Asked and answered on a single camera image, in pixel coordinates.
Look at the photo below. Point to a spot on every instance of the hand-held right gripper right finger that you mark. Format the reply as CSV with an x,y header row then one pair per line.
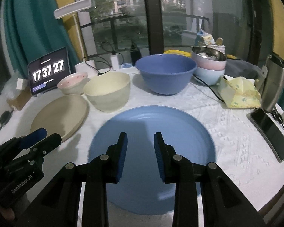
x,y
159,160

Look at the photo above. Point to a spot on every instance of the cream bowl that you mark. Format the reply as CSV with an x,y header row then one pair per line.
x,y
108,99

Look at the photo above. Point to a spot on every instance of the black smartphone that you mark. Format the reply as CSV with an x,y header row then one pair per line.
x,y
271,134

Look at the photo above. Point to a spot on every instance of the small white box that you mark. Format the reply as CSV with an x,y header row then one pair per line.
x,y
22,84

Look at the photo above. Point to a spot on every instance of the white slotted basket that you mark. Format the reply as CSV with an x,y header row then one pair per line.
x,y
219,48

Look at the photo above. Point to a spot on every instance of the pink seed-patterned bowl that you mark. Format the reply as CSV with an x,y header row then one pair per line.
x,y
71,87

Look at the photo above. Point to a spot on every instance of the pink steel-lined bowl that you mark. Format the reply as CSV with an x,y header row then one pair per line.
x,y
210,62

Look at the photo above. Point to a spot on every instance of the white charger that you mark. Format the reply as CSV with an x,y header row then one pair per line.
x,y
114,62

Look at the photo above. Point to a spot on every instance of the beige plate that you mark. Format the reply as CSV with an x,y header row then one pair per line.
x,y
59,113

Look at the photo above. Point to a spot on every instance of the yellow curtain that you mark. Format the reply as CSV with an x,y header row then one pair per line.
x,y
278,21
72,30

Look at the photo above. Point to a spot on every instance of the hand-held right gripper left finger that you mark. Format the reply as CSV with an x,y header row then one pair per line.
x,y
122,160

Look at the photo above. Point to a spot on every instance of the steel thermos flask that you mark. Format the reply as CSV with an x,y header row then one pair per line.
x,y
273,82

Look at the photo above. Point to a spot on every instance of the light blue plate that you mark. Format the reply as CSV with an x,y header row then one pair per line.
x,y
151,123

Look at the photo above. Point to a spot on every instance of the large blue bowl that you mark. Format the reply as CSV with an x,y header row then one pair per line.
x,y
165,82

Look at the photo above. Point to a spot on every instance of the dark window frame post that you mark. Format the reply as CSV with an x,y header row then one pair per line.
x,y
152,16

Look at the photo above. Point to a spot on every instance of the person's left hand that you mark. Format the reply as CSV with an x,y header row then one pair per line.
x,y
7,215

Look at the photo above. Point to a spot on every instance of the grey cloth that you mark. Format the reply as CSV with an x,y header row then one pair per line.
x,y
241,67

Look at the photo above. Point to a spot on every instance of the cardboard box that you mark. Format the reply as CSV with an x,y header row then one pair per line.
x,y
19,99

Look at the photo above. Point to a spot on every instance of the pale blue bowl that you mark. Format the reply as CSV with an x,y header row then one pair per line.
x,y
209,76

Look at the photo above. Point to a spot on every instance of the white desk lamp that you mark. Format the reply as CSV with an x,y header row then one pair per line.
x,y
73,8

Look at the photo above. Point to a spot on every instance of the yellow wipes packet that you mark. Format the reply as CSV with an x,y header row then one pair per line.
x,y
175,52

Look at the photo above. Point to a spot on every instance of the yellow tissue pack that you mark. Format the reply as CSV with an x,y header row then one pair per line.
x,y
241,92

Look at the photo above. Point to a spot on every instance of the small yellow object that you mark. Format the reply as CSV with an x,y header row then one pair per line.
x,y
231,56

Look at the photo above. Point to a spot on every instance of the black power adapter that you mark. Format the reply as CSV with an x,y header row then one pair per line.
x,y
135,55

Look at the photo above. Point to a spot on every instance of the tablet with clock display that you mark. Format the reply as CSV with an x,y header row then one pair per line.
x,y
48,71

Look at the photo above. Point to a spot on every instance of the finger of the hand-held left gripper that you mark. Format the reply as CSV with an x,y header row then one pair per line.
x,y
34,136
49,143

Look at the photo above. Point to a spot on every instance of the teal curtain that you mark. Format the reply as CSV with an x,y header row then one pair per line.
x,y
37,35

